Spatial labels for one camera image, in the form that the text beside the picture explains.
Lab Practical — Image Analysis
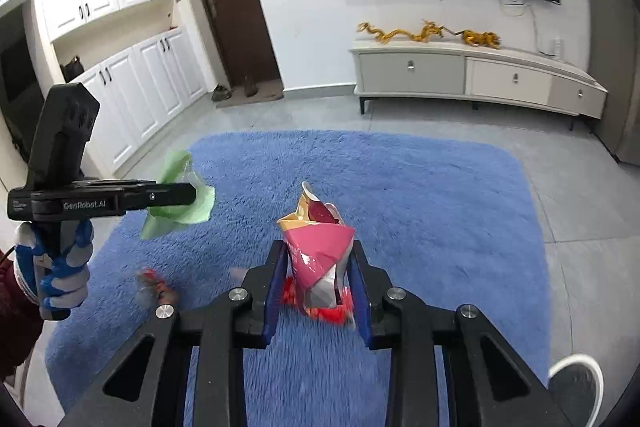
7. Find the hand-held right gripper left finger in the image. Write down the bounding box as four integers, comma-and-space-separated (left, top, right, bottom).
57, 239, 288, 427

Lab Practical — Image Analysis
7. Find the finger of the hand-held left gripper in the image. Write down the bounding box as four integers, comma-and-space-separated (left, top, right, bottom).
122, 180, 197, 211

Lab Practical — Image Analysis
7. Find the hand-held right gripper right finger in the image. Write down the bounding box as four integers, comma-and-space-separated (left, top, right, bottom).
349, 238, 573, 427

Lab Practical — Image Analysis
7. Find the green plastic bag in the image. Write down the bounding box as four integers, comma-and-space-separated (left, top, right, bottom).
140, 149, 216, 241

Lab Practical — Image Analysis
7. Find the red snack bag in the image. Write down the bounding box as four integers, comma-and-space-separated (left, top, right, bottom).
281, 279, 357, 326

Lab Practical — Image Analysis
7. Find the pink snack packet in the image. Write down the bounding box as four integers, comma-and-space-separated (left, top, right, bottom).
276, 181, 357, 321

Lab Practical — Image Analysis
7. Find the clear plastic wrapper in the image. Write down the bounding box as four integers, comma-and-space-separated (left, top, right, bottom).
135, 269, 180, 303

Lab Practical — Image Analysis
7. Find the person's left forearm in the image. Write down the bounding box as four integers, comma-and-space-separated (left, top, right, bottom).
0, 249, 44, 378

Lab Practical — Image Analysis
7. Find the person's left hand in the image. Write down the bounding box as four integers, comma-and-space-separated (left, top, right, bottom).
14, 219, 96, 310

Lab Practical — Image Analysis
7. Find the black handbag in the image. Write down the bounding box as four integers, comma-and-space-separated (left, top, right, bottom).
60, 56, 85, 83

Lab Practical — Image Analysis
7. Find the black glass panel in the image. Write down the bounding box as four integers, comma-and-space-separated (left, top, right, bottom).
0, 4, 46, 148

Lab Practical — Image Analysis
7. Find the white lower cabinet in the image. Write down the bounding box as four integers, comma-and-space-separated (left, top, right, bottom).
62, 27, 208, 175

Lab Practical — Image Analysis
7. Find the blue fluffy blanket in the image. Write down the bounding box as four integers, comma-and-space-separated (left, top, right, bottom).
45, 130, 552, 427

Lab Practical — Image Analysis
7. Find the brown doormat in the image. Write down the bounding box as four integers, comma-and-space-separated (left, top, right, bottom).
216, 79, 285, 108

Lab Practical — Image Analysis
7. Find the brown entrance door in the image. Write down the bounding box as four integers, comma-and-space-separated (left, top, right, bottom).
187, 0, 282, 95

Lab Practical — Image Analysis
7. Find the white grey television console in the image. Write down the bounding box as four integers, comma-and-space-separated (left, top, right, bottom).
349, 38, 608, 130

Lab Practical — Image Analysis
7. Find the long golden dragon figurine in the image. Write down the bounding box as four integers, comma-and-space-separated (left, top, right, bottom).
357, 22, 426, 46

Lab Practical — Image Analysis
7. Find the small golden dragon figurine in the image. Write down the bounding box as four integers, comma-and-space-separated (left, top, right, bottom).
417, 20, 452, 43

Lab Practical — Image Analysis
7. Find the golden tiger figurine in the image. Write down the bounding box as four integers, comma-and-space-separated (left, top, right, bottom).
460, 29, 503, 50

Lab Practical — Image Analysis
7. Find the grey refrigerator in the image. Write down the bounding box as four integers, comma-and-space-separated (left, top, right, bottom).
575, 0, 640, 168

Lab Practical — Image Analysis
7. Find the television cable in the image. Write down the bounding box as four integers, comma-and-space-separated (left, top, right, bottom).
497, 0, 557, 56

